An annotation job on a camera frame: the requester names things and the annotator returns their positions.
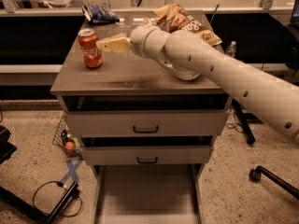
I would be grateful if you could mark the blue chip bag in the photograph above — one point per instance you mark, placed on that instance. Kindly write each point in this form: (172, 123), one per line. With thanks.
(99, 14)

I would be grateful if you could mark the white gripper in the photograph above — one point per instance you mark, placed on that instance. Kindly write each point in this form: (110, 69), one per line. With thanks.
(138, 41)

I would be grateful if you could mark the red coke can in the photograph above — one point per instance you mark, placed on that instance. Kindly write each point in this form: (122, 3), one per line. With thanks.
(87, 39)

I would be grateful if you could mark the grey drawer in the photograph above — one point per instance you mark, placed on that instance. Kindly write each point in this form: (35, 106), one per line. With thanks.
(124, 124)
(146, 155)

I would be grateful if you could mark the black table leg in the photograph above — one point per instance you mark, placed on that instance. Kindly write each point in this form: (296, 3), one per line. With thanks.
(247, 131)

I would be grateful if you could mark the open bottom drawer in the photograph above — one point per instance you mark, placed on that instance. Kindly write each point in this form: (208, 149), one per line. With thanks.
(147, 194)

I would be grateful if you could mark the black chair leg with caster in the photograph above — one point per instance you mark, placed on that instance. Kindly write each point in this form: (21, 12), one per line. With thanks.
(255, 175)

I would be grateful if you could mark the middle grey drawer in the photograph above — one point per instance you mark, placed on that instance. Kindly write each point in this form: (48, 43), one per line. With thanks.
(146, 155)

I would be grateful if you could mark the clear water bottle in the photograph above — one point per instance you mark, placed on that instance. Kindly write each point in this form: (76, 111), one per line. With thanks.
(231, 49)

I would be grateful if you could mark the white bowl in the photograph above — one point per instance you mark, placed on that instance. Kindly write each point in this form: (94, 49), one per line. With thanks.
(187, 73)

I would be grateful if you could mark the black stand base with cable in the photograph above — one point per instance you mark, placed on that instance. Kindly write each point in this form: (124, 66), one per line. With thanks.
(50, 201)

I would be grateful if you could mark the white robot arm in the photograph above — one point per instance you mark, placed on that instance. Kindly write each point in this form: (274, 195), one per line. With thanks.
(271, 99)

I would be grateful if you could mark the brown chip bag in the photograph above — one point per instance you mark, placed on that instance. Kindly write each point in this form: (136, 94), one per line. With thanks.
(173, 17)

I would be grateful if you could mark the top grey drawer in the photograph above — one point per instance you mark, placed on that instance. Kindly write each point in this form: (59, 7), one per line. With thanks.
(124, 124)

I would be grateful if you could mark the wire basket with items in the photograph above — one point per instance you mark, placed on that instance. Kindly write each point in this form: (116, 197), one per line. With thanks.
(65, 140)

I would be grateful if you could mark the grey drawer cabinet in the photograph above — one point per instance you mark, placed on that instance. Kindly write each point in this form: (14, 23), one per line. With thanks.
(129, 83)

